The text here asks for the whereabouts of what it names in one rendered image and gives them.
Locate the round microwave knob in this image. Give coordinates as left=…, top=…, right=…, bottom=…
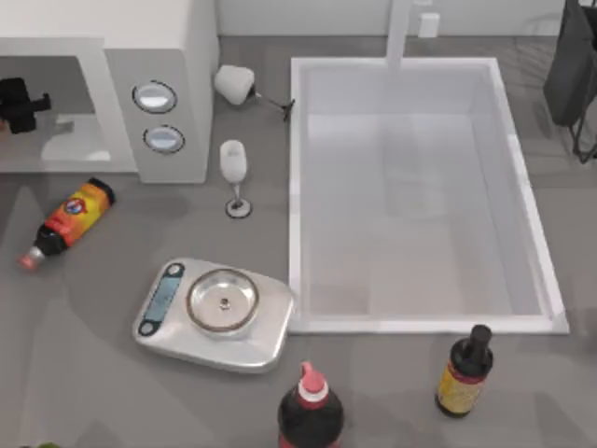
left=132, top=79, right=178, bottom=115
left=142, top=124, right=187, bottom=154

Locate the dark bottle with orange label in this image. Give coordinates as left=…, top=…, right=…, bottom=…
left=17, top=176, right=118, bottom=272

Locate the pale microwave oven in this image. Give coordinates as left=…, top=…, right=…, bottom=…
left=0, top=0, right=220, bottom=185

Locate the toppled clear wine glass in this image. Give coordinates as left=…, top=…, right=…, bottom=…
left=214, top=64, right=297, bottom=124

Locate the upright clear wine glass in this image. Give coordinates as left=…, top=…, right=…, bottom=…
left=218, top=138, right=256, bottom=219

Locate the silver kitchen scale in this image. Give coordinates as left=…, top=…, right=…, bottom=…
left=132, top=257, right=298, bottom=375

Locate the tall white tap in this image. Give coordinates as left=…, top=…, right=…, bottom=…
left=384, top=0, right=408, bottom=72

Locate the white sink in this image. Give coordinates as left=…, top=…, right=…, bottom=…
left=287, top=56, right=571, bottom=337

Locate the dark bottle with red cap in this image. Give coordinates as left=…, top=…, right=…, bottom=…
left=277, top=360, right=347, bottom=448

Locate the dark bottle with yellow label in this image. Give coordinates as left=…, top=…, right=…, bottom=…
left=434, top=323, right=495, bottom=419

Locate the white wall socket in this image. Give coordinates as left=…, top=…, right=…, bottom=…
left=418, top=12, right=441, bottom=39

